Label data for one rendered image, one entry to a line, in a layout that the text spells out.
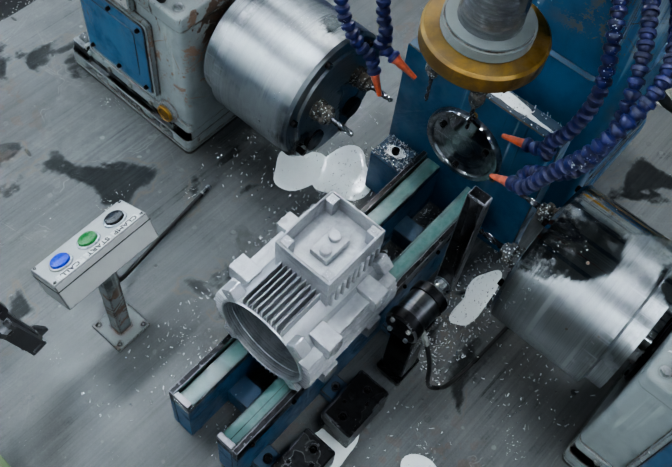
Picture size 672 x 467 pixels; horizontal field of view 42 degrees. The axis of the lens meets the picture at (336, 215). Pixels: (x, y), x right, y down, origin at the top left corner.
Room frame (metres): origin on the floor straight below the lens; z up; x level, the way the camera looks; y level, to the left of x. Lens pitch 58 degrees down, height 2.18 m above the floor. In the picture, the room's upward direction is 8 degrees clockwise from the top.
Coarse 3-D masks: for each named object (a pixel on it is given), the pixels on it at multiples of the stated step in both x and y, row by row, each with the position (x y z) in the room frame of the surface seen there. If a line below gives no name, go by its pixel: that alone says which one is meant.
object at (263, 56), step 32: (256, 0) 1.02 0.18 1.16; (288, 0) 1.03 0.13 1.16; (320, 0) 1.06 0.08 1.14; (224, 32) 0.98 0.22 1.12; (256, 32) 0.97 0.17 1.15; (288, 32) 0.97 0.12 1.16; (320, 32) 0.97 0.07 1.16; (224, 64) 0.94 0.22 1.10; (256, 64) 0.92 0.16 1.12; (288, 64) 0.92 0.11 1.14; (320, 64) 0.92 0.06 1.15; (352, 64) 0.98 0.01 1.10; (224, 96) 0.92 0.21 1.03; (256, 96) 0.89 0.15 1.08; (288, 96) 0.87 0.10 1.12; (320, 96) 0.91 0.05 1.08; (352, 96) 0.99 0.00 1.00; (256, 128) 0.88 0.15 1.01; (288, 128) 0.85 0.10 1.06; (320, 128) 0.92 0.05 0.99
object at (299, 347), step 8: (384, 256) 0.63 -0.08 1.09; (376, 264) 0.62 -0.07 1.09; (384, 264) 0.62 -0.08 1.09; (392, 264) 0.62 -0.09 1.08; (376, 272) 0.61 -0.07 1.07; (384, 272) 0.61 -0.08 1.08; (232, 280) 0.56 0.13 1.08; (224, 288) 0.54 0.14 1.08; (232, 288) 0.54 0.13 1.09; (240, 288) 0.55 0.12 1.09; (232, 296) 0.53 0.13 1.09; (240, 296) 0.54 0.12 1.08; (232, 336) 0.53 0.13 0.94; (296, 336) 0.49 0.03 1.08; (288, 344) 0.47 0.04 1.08; (296, 344) 0.47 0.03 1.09; (304, 344) 0.48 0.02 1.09; (296, 352) 0.46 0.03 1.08; (304, 352) 0.47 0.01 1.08; (288, 384) 0.47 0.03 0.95; (296, 384) 0.47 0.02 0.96
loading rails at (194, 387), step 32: (416, 160) 0.93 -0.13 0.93; (384, 192) 0.85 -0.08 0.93; (416, 192) 0.87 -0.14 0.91; (384, 224) 0.80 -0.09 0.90; (416, 224) 0.85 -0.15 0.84; (448, 224) 0.81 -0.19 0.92; (416, 256) 0.74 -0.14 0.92; (384, 320) 0.65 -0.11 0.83; (224, 352) 0.52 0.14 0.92; (352, 352) 0.58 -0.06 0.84; (192, 384) 0.46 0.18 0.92; (224, 384) 0.48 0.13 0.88; (256, 384) 0.50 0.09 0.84; (320, 384) 0.52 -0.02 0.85; (192, 416) 0.42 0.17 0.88; (256, 416) 0.42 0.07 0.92; (288, 416) 0.45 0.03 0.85; (224, 448) 0.37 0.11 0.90; (256, 448) 0.39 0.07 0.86
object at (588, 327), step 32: (576, 192) 0.75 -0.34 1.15; (544, 224) 0.69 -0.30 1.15; (576, 224) 0.68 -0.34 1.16; (608, 224) 0.69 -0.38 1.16; (640, 224) 0.71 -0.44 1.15; (512, 256) 0.67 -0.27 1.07; (544, 256) 0.64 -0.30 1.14; (576, 256) 0.64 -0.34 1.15; (608, 256) 0.64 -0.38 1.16; (640, 256) 0.65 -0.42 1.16; (512, 288) 0.61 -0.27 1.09; (544, 288) 0.60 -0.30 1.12; (576, 288) 0.60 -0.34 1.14; (608, 288) 0.60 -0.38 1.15; (640, 288) 0.60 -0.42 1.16; (512, 320) 0.59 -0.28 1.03; (544, 320) 0.57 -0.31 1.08; (576, 320) 0.56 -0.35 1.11; (608, 320) 0.56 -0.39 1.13; (640, 320) 0.56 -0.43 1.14; (544, 352) 0.55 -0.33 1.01; (576, 352) 0.53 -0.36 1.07; (608, 352) 0.53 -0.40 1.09; (640, 352) 0.55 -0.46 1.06
